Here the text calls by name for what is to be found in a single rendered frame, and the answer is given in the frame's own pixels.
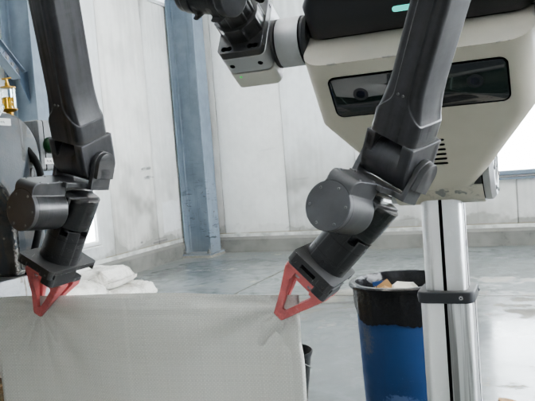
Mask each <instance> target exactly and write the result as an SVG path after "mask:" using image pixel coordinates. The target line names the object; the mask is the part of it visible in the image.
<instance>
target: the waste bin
mask: <svg viewBox="0 0 535 401"><path fill-rule="evenodd" d="M386 279H388V280H389V282H390V283H391V284H394V283H395V282H397V281H398V282H414V283H415V284H416V285H417V286H418V287H408V288H376V287H377V286H378V285H379V284H380V283H382V282H383V281H384V280H386ZM425 283H426V279H425V270H421V269H405V270H390V271H377V272H372V273H368V274H362V275H358V276H357V277H354V278H352V279H351V280H350V281H349V286H350V288H352V289H353V300H354V305H355V308H356V311H357V319H358V328H359V336H360V345H361V360H362V368H363V376H364V384H365V399H366V401H428V394H427V381H426V369H425V357H424V334H423V322H422V309H421V303H420V302H418V297H417V294H418V290H419V289H420V288H421V287H422V286H423V284H425ZM374 286H375V287H374Z"/></svg>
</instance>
